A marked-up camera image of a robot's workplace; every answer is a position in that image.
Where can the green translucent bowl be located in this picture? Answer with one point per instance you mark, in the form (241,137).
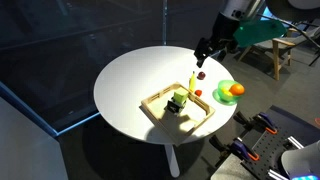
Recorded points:
(220,87)

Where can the yellow toy banana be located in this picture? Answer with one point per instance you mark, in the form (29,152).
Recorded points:
(192,83)

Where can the yellow lemon toy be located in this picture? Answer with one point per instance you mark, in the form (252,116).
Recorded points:
(226,92)

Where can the black perforated breadboard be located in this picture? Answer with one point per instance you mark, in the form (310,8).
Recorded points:
(280,143)

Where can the purple clamp orange tip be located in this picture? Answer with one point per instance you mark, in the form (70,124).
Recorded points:
(263,121)
(243,150)

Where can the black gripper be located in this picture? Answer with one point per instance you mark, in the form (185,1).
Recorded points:
(225,31)

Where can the black checkered box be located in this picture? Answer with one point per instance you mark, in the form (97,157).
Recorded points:
(173,106)

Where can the dark brown plum toy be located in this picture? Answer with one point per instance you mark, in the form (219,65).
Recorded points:
(201,75)

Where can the white table base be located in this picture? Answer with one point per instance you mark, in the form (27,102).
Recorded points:
(172,161)

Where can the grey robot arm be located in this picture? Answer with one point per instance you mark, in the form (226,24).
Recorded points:
(243,6)

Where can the green camera mount bracket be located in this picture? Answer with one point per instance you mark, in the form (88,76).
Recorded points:
(260,31)

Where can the small red fruit toy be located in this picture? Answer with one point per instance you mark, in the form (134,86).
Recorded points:
(198,93)

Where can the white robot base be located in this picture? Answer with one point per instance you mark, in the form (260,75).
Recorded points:
(303,160)

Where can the light green cube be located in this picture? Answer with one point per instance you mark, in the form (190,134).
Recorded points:
(180,96)

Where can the orange fruit toy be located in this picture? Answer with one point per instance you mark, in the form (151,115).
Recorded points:
(237,89)

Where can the silver aluminium rail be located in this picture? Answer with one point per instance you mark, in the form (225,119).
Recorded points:
(296,142)
(276,175)

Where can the wooden slatted tray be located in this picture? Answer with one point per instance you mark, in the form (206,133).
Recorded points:
(156,106)

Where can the wooden armchair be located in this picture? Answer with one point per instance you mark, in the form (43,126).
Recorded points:
(278,56)

